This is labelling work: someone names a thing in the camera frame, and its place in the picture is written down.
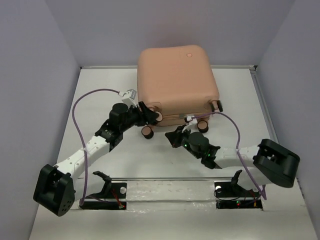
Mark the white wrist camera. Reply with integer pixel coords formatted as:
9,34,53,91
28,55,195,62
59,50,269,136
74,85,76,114
183,115,198,131
118,89,137,107

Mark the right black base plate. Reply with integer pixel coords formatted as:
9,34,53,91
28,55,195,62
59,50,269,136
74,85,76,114
213,181,263,210

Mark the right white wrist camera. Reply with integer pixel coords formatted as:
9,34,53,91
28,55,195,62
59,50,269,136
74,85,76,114
183,115,198,131

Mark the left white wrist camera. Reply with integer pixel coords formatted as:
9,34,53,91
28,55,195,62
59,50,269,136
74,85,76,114
118,89,137,107

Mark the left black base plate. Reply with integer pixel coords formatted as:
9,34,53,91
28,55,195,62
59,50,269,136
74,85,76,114
79,182,127,211

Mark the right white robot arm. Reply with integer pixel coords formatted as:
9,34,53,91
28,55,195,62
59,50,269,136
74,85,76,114
165,125,301,196

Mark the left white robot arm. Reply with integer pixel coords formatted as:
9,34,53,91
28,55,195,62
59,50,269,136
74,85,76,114
33,101,163,217

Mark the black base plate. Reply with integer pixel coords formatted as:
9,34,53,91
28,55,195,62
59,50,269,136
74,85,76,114
213,181,263,210
79,182,127,211

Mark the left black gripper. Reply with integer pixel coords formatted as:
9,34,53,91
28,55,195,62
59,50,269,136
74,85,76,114
119,101,159,133

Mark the pink hard-shell suitcase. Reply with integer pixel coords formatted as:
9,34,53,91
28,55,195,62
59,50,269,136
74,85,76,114
137,45,223,133

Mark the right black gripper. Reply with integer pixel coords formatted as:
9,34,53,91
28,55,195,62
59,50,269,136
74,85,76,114
165,123,202,159

